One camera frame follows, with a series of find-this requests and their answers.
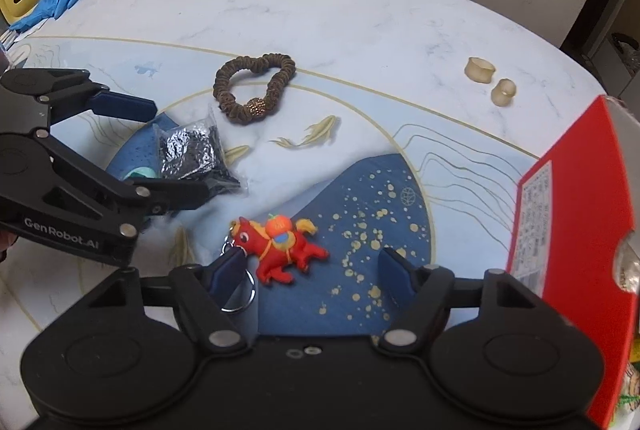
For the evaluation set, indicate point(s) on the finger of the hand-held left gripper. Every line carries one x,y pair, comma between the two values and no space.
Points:
125,106
180,195

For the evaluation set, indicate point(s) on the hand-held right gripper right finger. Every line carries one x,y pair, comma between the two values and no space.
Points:
395,272

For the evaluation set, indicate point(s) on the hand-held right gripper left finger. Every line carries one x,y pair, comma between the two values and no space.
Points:
227,272

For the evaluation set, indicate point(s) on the bag of black beads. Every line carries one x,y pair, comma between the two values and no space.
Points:
190,150

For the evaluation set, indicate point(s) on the red cardboard box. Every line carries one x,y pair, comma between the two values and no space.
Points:
575,235

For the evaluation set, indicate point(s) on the teal round object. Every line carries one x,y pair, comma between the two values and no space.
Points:
142,172

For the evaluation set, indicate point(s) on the brown scrunchie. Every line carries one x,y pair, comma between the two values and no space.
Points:
225,80

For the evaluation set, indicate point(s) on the blue cloth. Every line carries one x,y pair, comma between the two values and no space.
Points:
55,5

